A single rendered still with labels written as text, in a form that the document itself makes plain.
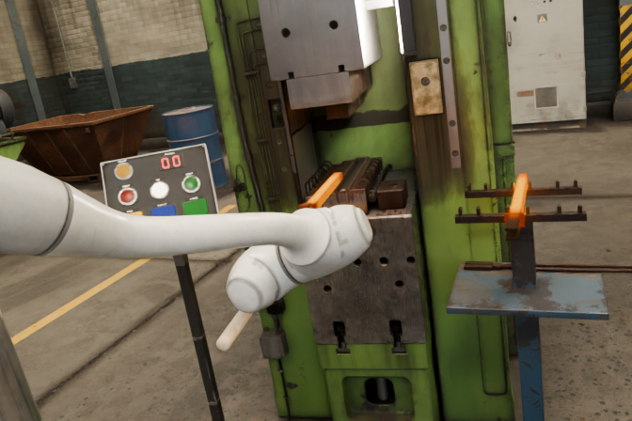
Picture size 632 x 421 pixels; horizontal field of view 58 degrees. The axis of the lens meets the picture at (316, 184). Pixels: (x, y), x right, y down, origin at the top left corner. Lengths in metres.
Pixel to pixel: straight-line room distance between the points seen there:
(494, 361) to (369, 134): 0.96
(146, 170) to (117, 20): 8.39
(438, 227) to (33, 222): 1.49
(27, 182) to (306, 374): 1.78
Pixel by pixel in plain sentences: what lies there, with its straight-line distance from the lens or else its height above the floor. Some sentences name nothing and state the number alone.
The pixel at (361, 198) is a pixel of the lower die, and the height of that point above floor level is 0.96.
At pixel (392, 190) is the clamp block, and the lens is 1.81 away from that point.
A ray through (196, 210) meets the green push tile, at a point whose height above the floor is 1.01.
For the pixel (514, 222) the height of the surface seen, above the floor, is 1.00.
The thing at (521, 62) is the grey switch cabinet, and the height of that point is 0.81.
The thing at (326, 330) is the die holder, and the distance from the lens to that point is 1.99.
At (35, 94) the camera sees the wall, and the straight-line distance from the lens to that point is 11.07.
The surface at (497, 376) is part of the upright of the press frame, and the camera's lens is 2.27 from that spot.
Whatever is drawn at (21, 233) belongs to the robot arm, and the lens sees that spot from 0.73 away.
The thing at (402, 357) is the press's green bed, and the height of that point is 0.41.
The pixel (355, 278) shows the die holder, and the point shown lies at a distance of 1.87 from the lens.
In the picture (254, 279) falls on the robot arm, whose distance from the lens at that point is 1.03.
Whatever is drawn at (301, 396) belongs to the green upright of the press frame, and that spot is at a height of 0.11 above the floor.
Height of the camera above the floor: 1.49
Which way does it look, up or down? 15 degrees down
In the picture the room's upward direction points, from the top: 9 degrees counter-clockwise
